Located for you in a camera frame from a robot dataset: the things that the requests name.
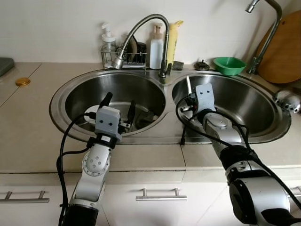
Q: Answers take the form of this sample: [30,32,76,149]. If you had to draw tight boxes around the white ceramic dish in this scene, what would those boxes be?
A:
[84,105,102,124]

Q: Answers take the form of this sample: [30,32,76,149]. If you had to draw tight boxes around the steel sink strainer plug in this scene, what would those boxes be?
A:
[195,60,210,72]

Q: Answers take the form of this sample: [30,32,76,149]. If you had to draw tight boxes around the clear pump soap bottle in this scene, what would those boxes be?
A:
[101,22,117,66]

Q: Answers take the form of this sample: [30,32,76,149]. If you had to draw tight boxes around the yellow detergent bottle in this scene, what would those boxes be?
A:
[166,20,184,69]

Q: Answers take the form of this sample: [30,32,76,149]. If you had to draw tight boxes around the white detergent bottle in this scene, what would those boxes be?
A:
[149,24,165,70]

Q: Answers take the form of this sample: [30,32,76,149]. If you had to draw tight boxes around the gold jar lid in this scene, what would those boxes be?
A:
[15,77,32,87]

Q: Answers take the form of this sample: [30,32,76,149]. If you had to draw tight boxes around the flexible steel faucet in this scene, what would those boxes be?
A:
[112,14,171,79]

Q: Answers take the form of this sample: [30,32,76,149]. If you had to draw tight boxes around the dark grey board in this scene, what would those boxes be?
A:
[0,57,15,77]

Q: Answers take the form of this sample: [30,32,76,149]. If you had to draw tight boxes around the tall steel faucet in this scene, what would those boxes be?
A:
[245,0,283,75]

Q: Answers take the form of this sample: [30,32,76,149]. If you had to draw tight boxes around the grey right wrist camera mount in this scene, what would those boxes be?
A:
[194,84,216,113]

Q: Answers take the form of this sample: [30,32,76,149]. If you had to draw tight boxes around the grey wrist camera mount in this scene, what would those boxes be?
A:
[95,106,126,137]
[194,84,216,113]

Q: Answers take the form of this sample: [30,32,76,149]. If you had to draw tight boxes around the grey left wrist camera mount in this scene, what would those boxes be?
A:
[95,106,126,137]

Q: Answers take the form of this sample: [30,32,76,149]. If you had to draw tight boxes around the steel wire rack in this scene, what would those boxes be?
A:
[100,45,148,70]

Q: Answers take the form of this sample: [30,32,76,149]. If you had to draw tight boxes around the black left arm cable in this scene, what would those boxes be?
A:
[56,112,97,226]

